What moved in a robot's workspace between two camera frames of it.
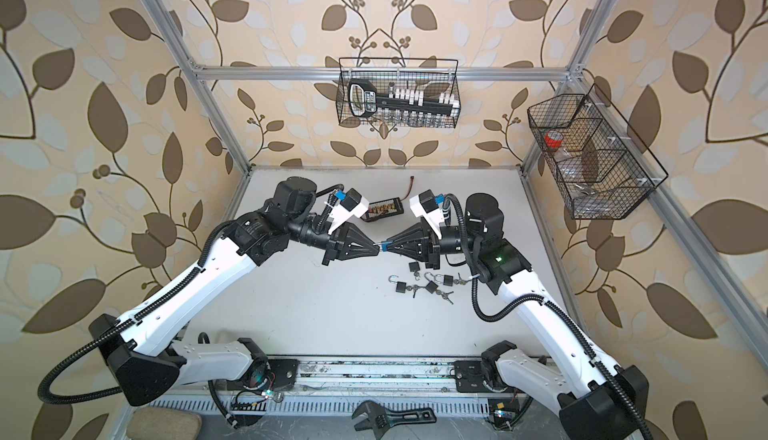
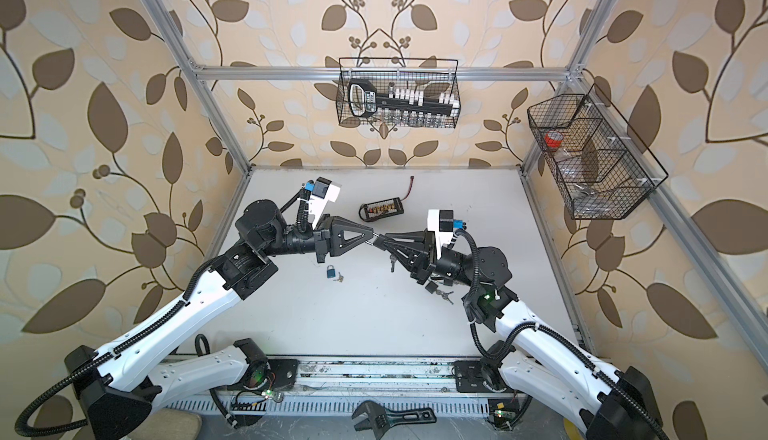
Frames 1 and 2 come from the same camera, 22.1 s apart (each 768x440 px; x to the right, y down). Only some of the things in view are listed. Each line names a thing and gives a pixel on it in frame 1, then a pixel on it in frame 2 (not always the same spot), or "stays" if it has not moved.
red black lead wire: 412,180 stays
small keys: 401,287 to 380,241
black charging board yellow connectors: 383,208 stays
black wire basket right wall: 602,170 stays
